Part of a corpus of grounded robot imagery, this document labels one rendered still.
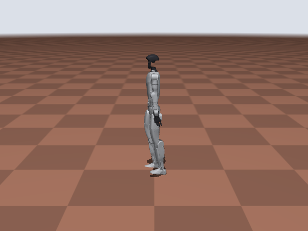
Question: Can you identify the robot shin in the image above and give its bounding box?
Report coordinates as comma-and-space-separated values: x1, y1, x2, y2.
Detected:
154, 141, 165, 170
148, 140, 157, 164

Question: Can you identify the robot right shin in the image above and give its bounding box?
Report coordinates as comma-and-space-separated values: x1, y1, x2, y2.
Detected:
148, 140, 157, 164

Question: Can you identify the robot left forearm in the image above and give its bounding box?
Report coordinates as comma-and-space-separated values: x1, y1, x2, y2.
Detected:
151, 93, 159, 115

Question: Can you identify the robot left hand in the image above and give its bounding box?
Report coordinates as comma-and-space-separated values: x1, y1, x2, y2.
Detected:
154, 112, 162, 127

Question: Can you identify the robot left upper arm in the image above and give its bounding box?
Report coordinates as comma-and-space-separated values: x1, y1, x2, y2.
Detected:
150, 73, 159, 97

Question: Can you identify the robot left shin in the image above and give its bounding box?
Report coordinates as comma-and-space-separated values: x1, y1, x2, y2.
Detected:
154, 141, 165, 170

